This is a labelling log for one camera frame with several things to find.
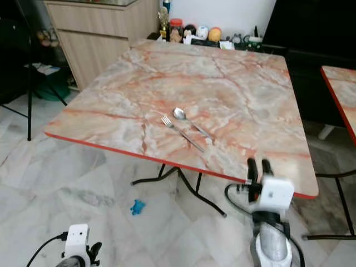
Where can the small green white cup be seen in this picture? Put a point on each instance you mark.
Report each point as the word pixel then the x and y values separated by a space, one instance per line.
pixel 256 41

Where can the blue bottle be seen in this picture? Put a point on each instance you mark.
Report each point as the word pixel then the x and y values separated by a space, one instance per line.
pixel 166 5

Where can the white blue paper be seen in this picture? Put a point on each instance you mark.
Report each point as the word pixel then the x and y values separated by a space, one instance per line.
pixel 45 69

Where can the green plastic basin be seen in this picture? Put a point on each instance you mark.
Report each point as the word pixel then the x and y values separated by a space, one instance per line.
pixel 53 92

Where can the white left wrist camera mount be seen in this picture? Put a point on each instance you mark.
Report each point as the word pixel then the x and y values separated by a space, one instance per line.
pixel 78 238

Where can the orange round toy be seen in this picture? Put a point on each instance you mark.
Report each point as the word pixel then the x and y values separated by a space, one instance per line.
pixel 214 34

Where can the black television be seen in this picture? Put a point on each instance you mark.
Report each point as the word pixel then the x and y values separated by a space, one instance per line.
pixel 311 22

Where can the white paper note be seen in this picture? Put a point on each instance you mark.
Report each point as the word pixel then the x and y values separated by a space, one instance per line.
pixel 226 45

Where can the light wooden cabinet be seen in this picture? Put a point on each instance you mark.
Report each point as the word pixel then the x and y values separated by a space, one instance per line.
pixel 100 44

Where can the black round toy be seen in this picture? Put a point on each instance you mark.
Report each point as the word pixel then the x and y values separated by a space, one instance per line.
pixel 189 31

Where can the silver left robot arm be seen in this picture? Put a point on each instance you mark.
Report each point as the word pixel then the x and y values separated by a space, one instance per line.
pixel 72 263

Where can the black tripod stand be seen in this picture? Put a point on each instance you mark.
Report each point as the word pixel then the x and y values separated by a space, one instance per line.
pixel 29 67

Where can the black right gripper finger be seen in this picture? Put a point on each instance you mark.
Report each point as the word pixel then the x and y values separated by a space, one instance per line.
pixel 253 171
pixel 267 169

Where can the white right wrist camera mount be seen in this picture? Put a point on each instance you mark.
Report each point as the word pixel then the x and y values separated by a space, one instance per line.
pixel 275 194

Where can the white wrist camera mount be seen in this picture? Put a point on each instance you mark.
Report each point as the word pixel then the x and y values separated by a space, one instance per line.
pixel 78 238
pixel 275 194

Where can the small blue toy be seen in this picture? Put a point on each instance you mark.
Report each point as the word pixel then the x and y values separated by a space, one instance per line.
pixel 138 207

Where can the white round toy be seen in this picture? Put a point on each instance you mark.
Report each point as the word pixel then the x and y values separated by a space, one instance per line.
pixel 202 32

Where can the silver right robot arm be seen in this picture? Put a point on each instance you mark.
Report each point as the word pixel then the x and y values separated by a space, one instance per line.
pixel 272 245

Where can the red lid jar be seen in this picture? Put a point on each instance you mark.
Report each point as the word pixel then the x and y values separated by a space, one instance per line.
pixel 176 31

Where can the silver metal spoon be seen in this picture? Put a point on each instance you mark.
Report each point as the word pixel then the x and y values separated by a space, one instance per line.
pixel 179 113

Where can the silver metal fork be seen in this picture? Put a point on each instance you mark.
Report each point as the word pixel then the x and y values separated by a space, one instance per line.
pixel 181 132

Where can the black chair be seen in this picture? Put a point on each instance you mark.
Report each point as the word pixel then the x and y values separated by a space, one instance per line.
pixel 11 61

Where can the gold trophy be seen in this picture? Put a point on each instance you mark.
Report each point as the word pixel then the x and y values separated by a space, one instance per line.
pixel 163 22

